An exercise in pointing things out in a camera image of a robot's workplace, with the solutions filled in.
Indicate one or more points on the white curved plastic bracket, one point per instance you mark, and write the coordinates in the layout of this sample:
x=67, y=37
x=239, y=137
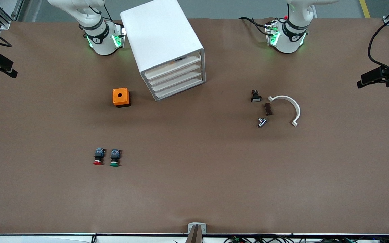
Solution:
x=294, y=103

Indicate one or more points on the brown terminal block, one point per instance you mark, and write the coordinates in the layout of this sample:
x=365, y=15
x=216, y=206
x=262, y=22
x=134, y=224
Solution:
x=268, y=109

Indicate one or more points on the black white rectangular switch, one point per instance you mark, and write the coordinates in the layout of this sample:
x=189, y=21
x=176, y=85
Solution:
x=255, y=97

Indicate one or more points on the red push button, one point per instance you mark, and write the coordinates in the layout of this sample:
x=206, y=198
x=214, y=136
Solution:
x=98, y=157

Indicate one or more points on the orange button enclosure box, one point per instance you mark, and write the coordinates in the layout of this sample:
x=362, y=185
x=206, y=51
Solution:
x=121, y=97

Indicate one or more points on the silver metal key switch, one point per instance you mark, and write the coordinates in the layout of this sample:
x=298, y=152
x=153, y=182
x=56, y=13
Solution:
x=262, y=122

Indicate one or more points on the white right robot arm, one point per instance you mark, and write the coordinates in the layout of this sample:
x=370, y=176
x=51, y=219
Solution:
x=100, y=37

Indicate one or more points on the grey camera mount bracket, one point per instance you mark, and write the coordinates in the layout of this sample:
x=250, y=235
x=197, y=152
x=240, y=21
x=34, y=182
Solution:
x=197, y=228

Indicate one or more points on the green push button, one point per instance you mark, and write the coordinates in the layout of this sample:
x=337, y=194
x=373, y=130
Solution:
x=114, y=158

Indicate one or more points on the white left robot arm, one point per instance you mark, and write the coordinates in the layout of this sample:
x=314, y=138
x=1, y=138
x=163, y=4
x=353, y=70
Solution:
x=290, y=37

